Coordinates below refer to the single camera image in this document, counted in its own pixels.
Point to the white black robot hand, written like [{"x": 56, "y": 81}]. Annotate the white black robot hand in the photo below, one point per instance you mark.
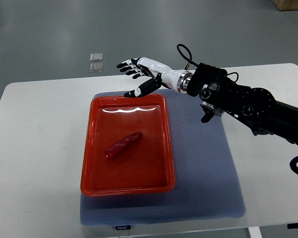
[{"x": 170, "y": 78}]

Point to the red pepper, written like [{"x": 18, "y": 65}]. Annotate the red pepper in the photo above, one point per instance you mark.
[{"x": 122, "y": 144}]

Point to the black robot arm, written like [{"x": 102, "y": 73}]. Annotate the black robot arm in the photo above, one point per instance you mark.
[{"x": 256, "y": 108}]

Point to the red plastic tray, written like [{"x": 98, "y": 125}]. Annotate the red plastic tray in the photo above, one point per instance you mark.
[{"x": 146, "y": 166}]

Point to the blue-grey mesh mat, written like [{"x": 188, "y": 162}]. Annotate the blue-grey mesh mat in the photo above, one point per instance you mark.
[{"x": 207, "y": 185}]

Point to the black label tag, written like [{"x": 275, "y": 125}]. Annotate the black label tag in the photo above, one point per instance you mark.
[{"x": 123, "y": 228}]

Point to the wooden box corner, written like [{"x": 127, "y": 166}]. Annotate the wooden box corner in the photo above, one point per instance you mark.
[{"x": 286, "y": 5}]

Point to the white table leg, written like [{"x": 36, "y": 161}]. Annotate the white table leg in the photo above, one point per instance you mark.
[{"x": 254, "y": 232}]

